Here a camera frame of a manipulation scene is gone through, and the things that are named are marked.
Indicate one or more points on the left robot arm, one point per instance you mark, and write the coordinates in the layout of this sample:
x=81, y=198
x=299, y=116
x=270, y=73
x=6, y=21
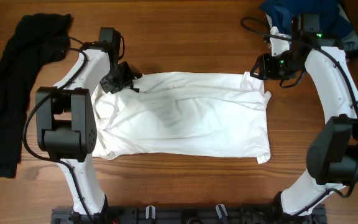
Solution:
x=66, y=128

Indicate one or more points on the white t-shirt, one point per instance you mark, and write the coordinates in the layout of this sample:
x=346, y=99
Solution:
x=198, y=114

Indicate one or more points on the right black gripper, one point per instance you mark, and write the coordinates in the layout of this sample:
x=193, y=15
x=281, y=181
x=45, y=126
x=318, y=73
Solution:
x=262, y=66

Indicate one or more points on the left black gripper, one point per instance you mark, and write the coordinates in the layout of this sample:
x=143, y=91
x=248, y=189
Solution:
x=128, y=81

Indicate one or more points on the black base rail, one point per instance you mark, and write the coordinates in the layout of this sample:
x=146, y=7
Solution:
x=257, y=214

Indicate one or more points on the folded grey garment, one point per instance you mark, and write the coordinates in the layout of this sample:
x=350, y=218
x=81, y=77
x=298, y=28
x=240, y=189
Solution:
x=353, y=40

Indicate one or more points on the folded navy blue garment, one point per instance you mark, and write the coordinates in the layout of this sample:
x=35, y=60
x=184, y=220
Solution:
x=284, y=12

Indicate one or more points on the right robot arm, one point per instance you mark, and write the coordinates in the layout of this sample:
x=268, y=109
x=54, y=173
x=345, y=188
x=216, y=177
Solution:
x=332, y=158

